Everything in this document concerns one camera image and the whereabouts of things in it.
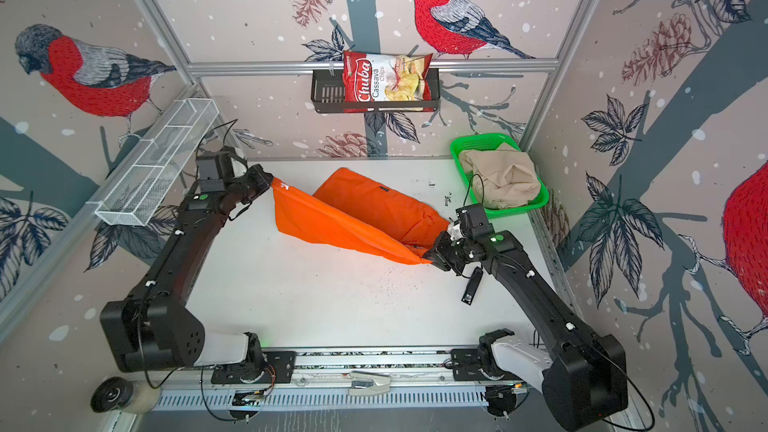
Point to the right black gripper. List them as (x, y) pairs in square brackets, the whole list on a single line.
[(437, 254)]

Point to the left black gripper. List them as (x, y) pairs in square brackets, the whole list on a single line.
[(263, 183)]

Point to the orange shorts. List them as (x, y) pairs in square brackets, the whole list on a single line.
[(354, 212)]

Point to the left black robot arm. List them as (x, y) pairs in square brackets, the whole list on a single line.
[(152, 329)]

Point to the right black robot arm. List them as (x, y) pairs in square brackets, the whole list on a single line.
[(581, 375)]

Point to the beige shorts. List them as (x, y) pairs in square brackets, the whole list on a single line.
[(501, 179)]

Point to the small black marker object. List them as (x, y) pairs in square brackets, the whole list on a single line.
[(473, 282)]

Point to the red cassava chips bag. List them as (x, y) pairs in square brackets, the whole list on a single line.
[(378, 78)]

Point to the grey clip tool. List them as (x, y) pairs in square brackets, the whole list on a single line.
[(368, 384)]

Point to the tape roll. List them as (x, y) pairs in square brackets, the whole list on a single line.
[(117, 393)]

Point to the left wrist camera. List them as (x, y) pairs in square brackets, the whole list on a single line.
[(215, 170)]

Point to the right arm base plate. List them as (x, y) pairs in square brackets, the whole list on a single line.
[(465, 366)]

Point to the black wall basket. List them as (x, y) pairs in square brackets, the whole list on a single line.
[(329, 97)]

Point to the white wire mesh shelf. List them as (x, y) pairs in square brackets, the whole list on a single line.
[(162, 156)]

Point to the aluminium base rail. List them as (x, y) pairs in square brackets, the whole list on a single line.
[(320, 380)]

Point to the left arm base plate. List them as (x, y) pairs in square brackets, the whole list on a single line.
[(273, 367)]

